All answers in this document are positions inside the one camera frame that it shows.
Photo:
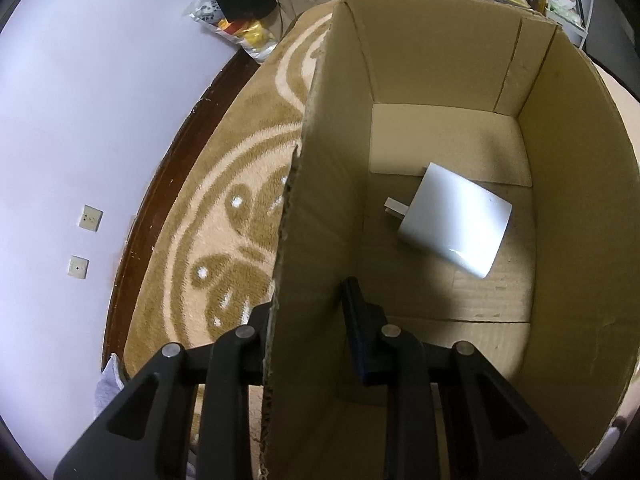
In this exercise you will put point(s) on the wall socket plate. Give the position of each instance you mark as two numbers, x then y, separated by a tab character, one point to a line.
90	218
78	267

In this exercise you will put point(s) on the beige patterned rug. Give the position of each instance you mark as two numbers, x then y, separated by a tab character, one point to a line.
220	200

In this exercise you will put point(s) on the white power adapter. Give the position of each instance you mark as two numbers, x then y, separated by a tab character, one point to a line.
457	222

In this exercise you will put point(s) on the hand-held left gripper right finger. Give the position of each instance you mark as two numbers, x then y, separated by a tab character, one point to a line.
356	327

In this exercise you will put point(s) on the clear plastic bag of toys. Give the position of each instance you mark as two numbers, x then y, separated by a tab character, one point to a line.
235	25

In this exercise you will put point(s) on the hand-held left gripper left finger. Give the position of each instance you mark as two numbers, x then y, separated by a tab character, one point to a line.
232	370

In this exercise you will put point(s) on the grey white cloth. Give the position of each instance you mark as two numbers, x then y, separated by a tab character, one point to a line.
107	390

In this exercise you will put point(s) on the brown cardboard box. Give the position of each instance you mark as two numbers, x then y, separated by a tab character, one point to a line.
430	170

